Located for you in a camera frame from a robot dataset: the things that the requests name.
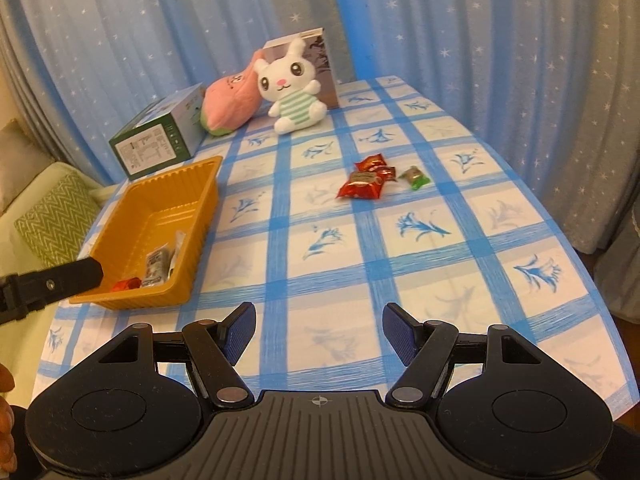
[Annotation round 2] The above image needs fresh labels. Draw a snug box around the brown white cardboard box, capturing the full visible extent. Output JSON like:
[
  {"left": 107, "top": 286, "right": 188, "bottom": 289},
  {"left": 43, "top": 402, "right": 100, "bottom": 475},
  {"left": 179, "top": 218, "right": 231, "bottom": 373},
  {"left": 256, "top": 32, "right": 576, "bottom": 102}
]
[{"left": 262, "top": 27, "right": 341, "bottom": 109}]

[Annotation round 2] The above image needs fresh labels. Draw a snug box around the blue star-print curtain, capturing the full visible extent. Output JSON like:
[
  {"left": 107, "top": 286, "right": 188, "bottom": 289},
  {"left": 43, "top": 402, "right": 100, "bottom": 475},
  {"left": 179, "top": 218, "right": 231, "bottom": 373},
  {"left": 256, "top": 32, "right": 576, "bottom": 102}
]
[
  {"left": 325, "top": 0, "right": 640, "bottom": 256},
  {"left": 0, "top": 0, "right": 346, "bottom": 186}
]

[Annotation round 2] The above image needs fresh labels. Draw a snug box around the pink plush toy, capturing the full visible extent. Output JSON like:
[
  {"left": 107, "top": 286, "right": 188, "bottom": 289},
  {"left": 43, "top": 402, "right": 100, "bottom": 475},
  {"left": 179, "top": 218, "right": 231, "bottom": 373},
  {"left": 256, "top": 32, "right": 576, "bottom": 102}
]
[{"left": 200, "top": 49, "right": 266, "bottom": 137}]

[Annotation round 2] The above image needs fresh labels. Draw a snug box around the blue checked tablecloth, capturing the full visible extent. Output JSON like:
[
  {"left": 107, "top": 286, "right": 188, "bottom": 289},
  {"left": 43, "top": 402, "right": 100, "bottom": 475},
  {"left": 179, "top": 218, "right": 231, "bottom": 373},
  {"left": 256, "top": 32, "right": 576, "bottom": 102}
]
[{"left": 32, "top": 76, "right": 626, "bottom": 421}]

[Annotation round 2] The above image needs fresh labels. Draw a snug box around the white rabbit plush toy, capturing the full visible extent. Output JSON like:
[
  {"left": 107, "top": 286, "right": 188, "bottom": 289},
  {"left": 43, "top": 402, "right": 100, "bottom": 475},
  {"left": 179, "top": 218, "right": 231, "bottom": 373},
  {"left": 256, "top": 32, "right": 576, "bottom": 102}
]
[{"left": 252, "top": 37, "right": 328, "bottom": 136}]

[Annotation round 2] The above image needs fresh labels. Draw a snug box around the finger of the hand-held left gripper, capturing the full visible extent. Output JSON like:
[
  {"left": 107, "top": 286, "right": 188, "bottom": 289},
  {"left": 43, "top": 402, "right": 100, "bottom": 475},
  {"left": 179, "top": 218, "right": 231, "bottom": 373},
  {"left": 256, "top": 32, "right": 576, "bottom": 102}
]
[{"left": 0, "top": 256, "right": 104, "bottom": 326}]

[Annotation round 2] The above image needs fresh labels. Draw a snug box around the clear white snack wrapper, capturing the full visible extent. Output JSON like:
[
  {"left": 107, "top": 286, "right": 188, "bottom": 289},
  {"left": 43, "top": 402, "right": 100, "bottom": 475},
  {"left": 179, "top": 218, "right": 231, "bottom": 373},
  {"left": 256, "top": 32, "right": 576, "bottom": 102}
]
[{"left": 167, "top": 231, "right": 187, "bottom": 277}]

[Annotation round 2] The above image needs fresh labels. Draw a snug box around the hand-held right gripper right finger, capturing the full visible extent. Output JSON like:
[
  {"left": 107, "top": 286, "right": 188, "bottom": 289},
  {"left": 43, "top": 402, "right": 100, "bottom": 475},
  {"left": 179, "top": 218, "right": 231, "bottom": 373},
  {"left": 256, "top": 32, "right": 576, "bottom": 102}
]
[{"left": 382, "top": 302, "right": 551, "bottom": 408}]

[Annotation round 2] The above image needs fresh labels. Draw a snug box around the beige satin cushion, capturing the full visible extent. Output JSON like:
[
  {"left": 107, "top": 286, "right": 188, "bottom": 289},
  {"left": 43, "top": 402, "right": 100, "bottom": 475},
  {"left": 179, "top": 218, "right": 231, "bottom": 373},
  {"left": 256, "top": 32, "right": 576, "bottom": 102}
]
[{"left": 0, "top": 120, "right": 56, "bottom": 211}]

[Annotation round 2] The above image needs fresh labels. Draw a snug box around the green cardboard box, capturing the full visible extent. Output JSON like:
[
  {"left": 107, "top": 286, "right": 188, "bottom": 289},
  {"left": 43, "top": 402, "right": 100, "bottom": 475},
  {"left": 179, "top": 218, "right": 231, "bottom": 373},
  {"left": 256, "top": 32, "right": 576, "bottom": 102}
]
[{"left": 109, "top": 84, "right": 207, "bottom": 182}]

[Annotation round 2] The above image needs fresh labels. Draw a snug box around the grey snack packet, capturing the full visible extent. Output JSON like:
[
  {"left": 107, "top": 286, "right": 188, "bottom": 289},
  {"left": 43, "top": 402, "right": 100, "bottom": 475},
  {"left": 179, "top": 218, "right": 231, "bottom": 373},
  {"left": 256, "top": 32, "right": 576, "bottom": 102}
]
[{"left": 146, "top": 246, "right": 174, "bottom": 287}]

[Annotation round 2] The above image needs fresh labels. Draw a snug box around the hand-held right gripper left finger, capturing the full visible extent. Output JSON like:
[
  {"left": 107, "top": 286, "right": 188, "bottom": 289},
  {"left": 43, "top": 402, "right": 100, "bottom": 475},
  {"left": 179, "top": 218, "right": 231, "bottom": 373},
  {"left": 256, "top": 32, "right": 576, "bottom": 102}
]
[{"left": 90, "top": 302, "right": 257, "bottom": 408}]

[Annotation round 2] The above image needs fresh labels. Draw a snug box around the green zigzag cushion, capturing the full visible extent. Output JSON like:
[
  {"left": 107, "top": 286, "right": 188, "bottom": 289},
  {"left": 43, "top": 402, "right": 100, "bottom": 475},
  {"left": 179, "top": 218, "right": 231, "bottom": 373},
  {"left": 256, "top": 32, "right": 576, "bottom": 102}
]
[{"left": 14, "top": 175, "right": 101, "bottom": 268}]

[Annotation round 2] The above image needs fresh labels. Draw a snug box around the pale green sofa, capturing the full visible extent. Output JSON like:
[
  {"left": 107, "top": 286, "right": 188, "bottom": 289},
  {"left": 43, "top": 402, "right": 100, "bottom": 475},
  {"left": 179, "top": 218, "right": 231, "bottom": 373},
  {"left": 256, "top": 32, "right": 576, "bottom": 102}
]
[{"left": 0, "top": 120, "right": 121, "bottom": 396}]

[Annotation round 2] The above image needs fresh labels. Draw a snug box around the green brown candy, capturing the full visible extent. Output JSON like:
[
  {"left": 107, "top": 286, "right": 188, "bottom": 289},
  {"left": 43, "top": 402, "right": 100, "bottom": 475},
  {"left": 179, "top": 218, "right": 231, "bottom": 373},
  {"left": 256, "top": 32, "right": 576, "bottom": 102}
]
[{"left": 398, "top": 165, "right": 432, "bottom": 191}]

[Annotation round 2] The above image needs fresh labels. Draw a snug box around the orange plastic tray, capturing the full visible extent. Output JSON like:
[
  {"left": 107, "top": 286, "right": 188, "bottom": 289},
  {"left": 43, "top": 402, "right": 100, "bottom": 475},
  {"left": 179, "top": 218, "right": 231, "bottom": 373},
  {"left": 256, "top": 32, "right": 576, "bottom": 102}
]
[{"left": 69, "top": 156, "right": 224, "bottom": 311}]

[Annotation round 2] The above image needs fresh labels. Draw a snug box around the person's left hand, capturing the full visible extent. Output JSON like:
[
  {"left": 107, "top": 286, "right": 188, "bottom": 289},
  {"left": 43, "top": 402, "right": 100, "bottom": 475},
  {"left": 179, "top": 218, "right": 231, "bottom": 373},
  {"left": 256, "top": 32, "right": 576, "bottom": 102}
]
[{"left": 0, "top": 364, "right": 17, "bottom": 472}]

